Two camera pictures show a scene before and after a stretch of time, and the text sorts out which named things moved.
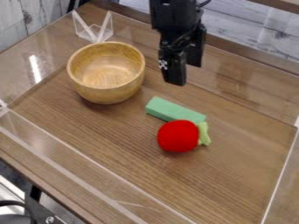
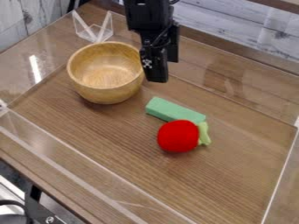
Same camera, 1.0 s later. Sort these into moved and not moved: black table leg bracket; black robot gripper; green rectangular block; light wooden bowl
Moved: black robot gripper
Not moved: black table leg bracket; light wooden bowl; green rectangular block
